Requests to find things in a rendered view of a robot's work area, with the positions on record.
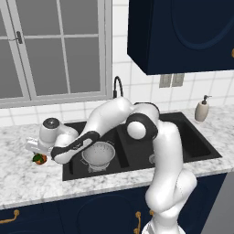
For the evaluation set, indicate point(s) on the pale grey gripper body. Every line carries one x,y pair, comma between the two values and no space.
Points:
36,146

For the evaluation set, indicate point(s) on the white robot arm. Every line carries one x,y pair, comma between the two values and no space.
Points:
167,158

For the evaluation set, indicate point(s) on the white colander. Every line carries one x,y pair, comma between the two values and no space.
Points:
99,154

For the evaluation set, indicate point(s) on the black curved faucet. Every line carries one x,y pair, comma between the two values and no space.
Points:
118,82

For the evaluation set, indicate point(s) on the black double sink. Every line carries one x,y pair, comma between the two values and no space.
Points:
195,143

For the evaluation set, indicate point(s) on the orange with green leaf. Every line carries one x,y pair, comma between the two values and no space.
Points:
40,159

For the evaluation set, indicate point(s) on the navy drawer front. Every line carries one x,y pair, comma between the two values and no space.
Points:
33,221

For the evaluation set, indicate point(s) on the grey framed window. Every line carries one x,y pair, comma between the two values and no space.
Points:
61,45

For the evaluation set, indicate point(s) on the dark window latch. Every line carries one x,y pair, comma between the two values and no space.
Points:
19,37

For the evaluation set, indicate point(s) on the beige soap dispenser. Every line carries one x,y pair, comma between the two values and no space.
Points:
201,111

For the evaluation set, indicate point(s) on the grey dishwasher front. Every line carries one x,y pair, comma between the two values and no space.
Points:
221,207

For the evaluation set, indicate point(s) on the brass cupboard knob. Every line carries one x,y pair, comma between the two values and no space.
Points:
232,53

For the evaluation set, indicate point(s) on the grey wall outlet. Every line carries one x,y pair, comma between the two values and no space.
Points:
165,80
178,79

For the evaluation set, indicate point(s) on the navy wall cupboard door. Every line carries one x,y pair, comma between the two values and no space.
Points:
182,33

